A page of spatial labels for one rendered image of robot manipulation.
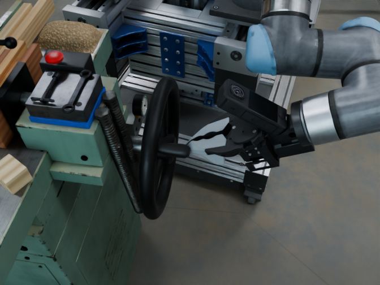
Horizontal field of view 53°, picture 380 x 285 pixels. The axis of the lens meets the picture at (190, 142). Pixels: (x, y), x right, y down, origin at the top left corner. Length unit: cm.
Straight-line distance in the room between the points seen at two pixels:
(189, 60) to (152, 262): 77
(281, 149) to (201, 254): 96
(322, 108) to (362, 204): 125
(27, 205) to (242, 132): 36
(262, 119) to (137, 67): 94
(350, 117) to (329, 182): 125
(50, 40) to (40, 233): 42
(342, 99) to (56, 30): 62
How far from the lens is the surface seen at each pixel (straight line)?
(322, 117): 57
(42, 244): 76
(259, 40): 60
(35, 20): 96
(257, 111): 57
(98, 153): 66
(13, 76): 71
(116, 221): 118
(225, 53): 111
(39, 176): 69
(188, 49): 131
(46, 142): 68
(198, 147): 64
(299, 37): 61
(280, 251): 158
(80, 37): 89
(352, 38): 63
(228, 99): 55
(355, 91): 57
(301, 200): 172
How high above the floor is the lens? 141
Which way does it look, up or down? 50 degrees down
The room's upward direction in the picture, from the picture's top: straight up
